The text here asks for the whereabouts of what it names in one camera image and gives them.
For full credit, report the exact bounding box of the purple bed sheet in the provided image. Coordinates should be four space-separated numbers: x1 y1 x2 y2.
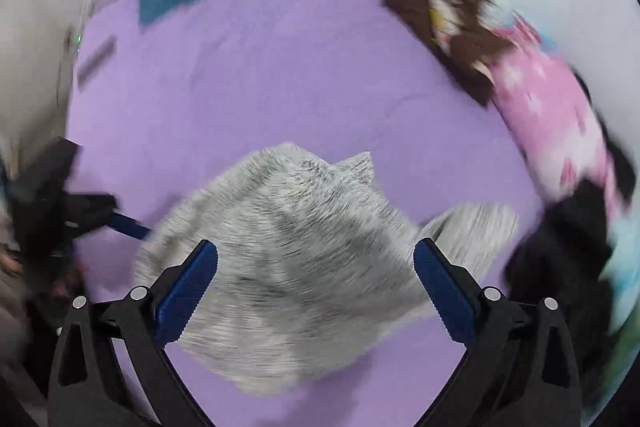
65 0 546 427

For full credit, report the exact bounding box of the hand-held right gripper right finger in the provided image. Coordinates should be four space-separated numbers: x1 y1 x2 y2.
414 237 583 427

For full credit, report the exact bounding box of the black garment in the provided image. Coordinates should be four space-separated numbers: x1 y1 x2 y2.
504 184 618 335

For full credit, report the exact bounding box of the speckled white black knit sweater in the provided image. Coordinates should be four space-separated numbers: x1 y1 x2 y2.
132 143 521 397

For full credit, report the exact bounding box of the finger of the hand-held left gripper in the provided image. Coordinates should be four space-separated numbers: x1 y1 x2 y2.
107 212 153 241

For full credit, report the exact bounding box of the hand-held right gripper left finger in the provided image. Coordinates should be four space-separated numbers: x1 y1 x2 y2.
47 239 219 427

